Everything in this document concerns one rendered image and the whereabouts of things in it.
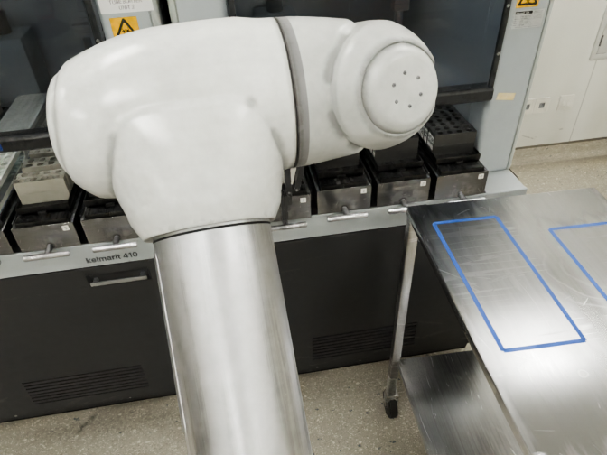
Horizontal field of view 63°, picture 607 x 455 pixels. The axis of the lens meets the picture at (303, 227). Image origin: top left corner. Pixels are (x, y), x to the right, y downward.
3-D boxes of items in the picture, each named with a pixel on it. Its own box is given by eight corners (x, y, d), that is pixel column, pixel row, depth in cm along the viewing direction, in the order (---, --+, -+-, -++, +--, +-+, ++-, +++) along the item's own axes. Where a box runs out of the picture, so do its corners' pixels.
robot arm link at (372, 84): (386, 11, 53) (260, 24, 50) (477, -14, 36) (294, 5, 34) (392, 134, 57) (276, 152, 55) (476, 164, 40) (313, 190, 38)
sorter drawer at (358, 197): (281, 102, 178) (279, 78, 172) (319, 97, 179) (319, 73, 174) (320, 226, 121) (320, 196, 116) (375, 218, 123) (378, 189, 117)
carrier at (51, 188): (73, 194, 121) (65, 172, 117) (72, 199, 119) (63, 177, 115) (23, 200, 119) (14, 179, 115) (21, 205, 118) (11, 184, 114)
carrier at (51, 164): (79, 179, 126) (71, 158, 122) (77, 183, 124) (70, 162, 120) (31, 184, 125) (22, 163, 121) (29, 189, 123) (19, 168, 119)
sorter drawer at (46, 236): (76, 123, 170) (68, 97, 164) (117, 118, 172) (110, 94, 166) (16, 265, 114) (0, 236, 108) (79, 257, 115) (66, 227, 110)
